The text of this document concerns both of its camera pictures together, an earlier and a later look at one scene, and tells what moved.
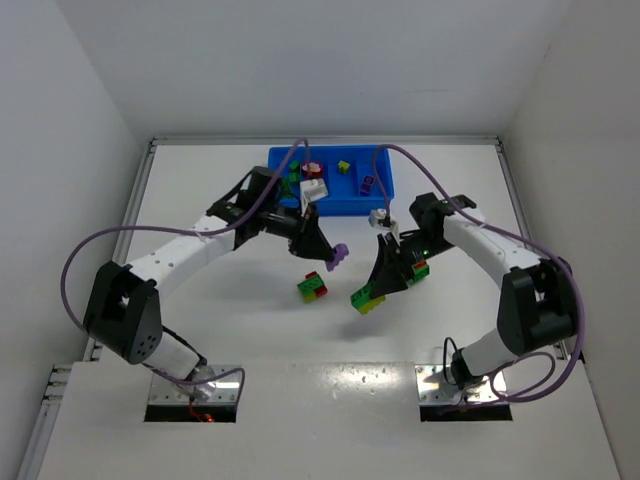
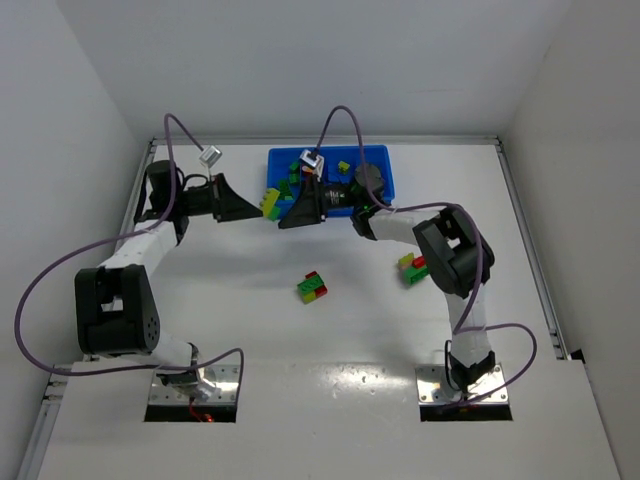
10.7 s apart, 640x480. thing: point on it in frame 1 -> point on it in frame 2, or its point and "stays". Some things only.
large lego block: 312,288 stays
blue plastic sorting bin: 347,172 stays
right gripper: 392,252 -> 319,199
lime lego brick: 343,167 stays
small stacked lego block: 420,270 stays
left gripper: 305,231 -> 216,198
